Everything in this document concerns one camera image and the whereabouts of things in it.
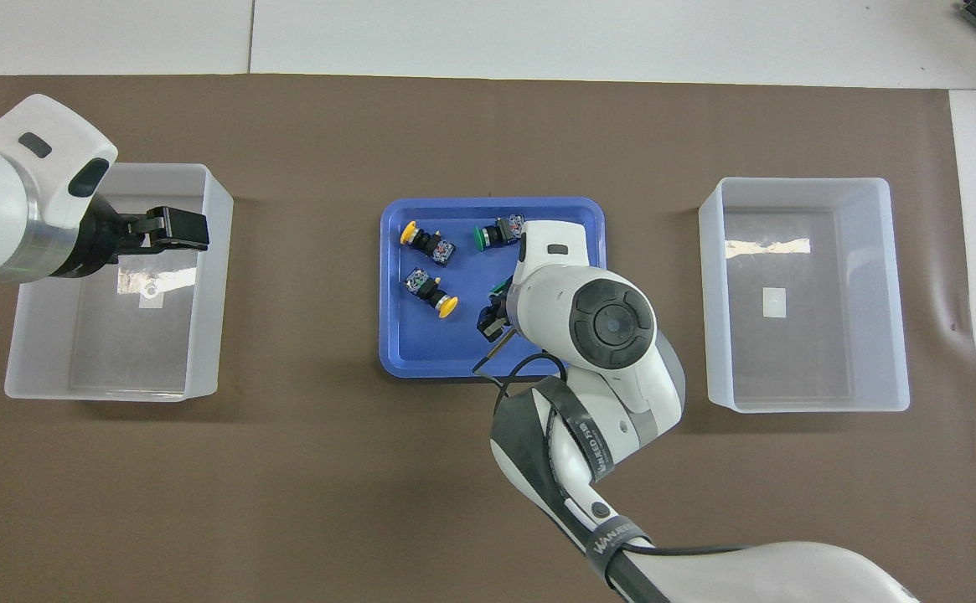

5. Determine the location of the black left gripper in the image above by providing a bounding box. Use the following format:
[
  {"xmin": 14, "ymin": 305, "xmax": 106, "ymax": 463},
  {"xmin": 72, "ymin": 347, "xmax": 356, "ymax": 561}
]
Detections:
[{"xmin": 56, "ymin": 197, "xmax": 209, "ymax": 277}]

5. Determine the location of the yellow push button switch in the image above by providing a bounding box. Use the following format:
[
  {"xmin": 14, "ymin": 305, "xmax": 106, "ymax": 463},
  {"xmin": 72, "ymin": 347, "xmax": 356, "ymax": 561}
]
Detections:
[
  {"xmin": 404, "ymin": 266, "xmax": 460, "ymax": 321},
  {"xmin": 400, "ymin": 219, "xmax": 457, "ymax": 267}
]

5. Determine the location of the blue plastic tray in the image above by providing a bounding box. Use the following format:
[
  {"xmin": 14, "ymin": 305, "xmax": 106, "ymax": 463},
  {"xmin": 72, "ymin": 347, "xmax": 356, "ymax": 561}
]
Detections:
[{"xmin": 379, "ymin": 197, "xmax": 612, "ymax": 379}]

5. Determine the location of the translucent white plastic box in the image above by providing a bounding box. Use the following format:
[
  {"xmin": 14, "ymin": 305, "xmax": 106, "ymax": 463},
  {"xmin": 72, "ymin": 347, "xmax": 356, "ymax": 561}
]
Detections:
[
  {"xmin": 697, "ymin": 176, "xmax": 911, "ymax": 414},
  {"xmin": 4, "ymin": 162, "xmax": 235, "ymax": 403}
]

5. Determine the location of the brown paper table mat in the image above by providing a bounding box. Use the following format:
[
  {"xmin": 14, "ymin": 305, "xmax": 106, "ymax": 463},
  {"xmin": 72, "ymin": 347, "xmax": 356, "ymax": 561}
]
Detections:
[{"xmin": 0, "ymin": 74, "xmax": 976, "ymax": 603}]

